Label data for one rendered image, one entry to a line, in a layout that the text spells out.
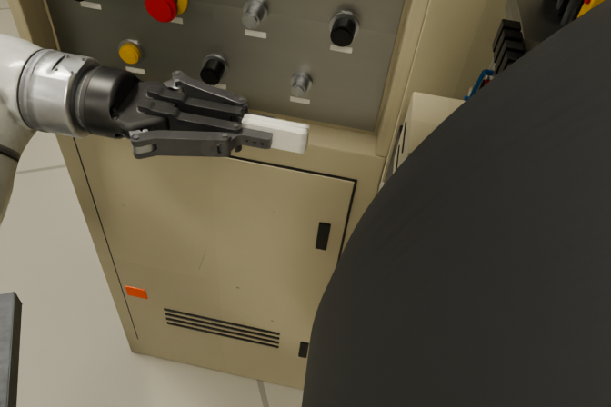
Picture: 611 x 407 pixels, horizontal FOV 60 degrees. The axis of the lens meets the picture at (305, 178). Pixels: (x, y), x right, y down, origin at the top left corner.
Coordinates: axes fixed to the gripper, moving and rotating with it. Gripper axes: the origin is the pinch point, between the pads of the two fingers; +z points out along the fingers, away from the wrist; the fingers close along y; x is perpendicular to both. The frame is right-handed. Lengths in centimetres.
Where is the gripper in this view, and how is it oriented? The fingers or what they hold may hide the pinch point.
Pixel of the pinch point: (275, 134)
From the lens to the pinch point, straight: 56.3
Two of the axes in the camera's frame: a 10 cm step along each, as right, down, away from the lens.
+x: -0.8, 6.9, 7.2
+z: 9.8, 1.9, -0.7
